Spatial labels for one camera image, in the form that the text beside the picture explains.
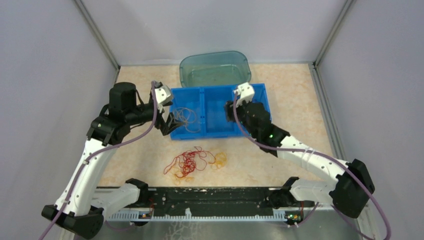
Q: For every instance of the white slotted cable duct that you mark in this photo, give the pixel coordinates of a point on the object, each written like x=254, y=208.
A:
x=137, y=216

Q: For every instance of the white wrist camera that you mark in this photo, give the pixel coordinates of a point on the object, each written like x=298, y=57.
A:
x=245, y=93
x=164, y=96

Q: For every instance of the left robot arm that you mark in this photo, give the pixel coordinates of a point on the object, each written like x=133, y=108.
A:
x=76, y=210

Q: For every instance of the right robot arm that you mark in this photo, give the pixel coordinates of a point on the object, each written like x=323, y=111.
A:
x=345, y=185

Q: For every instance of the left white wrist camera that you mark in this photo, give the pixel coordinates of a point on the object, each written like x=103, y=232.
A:
x=164, y=96

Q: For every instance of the teal translucent plastic tub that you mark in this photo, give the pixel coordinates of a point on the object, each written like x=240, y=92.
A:
x=214, y=69

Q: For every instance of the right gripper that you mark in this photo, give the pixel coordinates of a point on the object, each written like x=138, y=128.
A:
x=229, y=108

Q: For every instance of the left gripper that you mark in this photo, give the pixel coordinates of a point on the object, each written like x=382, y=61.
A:
x=165, y=127

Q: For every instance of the blue three-compartment bin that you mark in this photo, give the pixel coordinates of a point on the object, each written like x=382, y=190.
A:
x=202, y=111

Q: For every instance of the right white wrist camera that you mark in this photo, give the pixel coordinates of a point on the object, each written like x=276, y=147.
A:
x=245, y=93

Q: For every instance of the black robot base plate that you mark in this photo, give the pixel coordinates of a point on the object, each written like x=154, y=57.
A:
x=218, y=201

